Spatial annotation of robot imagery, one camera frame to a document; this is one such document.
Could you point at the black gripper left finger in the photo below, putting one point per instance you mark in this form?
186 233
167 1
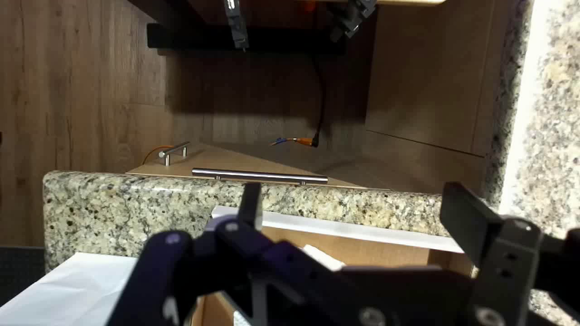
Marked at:
182 273

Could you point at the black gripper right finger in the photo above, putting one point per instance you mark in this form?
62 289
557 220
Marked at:
508 260

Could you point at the white paper bag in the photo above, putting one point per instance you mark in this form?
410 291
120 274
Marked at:
66 291

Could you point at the flat cardboard box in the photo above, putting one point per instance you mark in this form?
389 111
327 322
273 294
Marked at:
374 249

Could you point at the wooden lower cabinet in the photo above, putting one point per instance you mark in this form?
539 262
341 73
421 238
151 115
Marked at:
242 159

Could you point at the black stand leg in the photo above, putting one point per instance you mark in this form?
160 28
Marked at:
236 24
351 19

